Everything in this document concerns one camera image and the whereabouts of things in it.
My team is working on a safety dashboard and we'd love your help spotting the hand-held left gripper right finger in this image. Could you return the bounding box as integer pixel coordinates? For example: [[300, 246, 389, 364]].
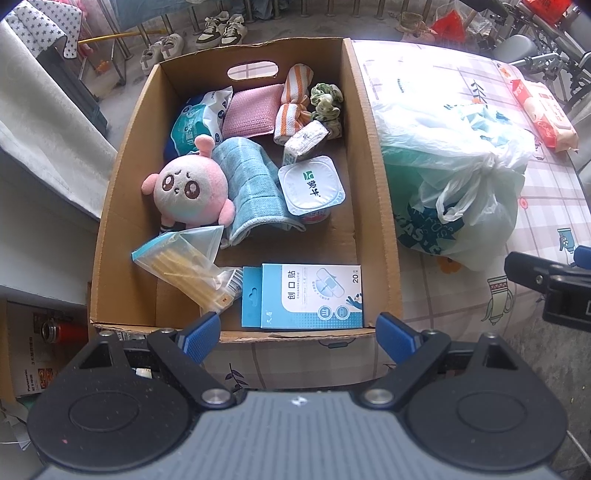
[[359, 313, 515, 411]]

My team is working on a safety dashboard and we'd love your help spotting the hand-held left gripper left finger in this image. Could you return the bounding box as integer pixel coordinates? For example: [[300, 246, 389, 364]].
[[78, 311, 236, 411]]

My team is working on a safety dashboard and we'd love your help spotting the blue bandage box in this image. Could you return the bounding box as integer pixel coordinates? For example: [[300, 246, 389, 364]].
[[260, 263, 365, 330], [241, 266, 264, 328]]

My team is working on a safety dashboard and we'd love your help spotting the clear packet with barcode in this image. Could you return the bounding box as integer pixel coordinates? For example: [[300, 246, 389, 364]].
[[131, 225, 244, 315]]

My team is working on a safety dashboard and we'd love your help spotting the pink plush toy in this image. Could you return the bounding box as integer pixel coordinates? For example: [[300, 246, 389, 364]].
[[141, 135, 236, 232]]

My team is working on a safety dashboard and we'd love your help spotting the blue checked towel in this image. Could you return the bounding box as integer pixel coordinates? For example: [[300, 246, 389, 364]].
[[211, 137, 305, 245]]

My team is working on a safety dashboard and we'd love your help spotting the yogurt cup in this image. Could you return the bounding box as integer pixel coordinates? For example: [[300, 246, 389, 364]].
[[277, 155, 347, 225]]

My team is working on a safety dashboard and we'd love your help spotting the cardboard box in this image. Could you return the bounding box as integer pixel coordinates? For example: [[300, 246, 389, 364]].
[[88, 37, 402, 344]]

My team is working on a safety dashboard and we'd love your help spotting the blue white wipes packet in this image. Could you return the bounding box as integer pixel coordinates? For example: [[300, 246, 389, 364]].
[[170, 87, 234, 155]]

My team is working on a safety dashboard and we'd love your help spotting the gold tissue pack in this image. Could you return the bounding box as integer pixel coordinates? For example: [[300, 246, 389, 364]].
[[283, 120, 329, 165]]

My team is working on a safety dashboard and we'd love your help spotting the pink woven cloth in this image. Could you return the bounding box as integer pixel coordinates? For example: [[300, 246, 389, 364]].
[[222, 84, 287, 139]]

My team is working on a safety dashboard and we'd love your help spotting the green scrunchie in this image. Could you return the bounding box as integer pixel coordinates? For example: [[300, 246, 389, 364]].
[[310, 83, 343, 139]]

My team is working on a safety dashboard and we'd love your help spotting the orange striped towel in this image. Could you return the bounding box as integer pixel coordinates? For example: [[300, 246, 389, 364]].
[[273, 64, 315, 146]]

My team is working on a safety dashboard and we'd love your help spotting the white green plastic bag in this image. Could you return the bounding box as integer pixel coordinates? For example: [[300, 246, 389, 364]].
[[372, 102, 536, 273]]

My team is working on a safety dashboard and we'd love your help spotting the red can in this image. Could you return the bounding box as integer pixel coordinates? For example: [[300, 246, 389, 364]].
[[41, 320, 88, 344]]

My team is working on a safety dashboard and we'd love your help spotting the pink wet wipes pack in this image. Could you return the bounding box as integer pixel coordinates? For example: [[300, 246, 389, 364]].
[[510, 78, 579, 153]]

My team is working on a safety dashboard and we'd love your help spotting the printed cardboard carton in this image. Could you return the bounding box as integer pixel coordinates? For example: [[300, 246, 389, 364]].
[[7, 300, 63, 398]]

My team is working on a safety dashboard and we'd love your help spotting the grey wheelchair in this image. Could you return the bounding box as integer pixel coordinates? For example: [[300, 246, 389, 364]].
[[462, 0, 591, 109]]

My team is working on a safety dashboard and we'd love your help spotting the red plastic bag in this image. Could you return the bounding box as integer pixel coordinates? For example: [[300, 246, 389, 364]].
[[431, 9, 467, 40]]

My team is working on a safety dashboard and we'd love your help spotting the white curtain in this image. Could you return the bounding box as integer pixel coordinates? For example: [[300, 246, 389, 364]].
[[0, 18, 118, 220]]

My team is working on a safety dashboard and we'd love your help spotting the dark cabinet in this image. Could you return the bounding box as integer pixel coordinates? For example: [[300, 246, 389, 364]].
[[37, 44, 109, 137]]

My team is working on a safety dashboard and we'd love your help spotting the beige woven item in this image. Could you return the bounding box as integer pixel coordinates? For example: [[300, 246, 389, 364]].
[[397, 11, 437, 37]]

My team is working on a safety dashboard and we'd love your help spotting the yellow pole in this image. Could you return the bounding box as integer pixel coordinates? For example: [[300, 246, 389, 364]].
[[78, 31, 141, 46]]

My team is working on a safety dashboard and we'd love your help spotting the blue hanging cloth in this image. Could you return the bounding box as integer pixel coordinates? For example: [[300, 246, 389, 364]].
[[113, 0, 195, 19]]

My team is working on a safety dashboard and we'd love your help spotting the star print cloth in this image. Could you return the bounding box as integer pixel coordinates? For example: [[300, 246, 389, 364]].
[[4, 0, 89, 61]]

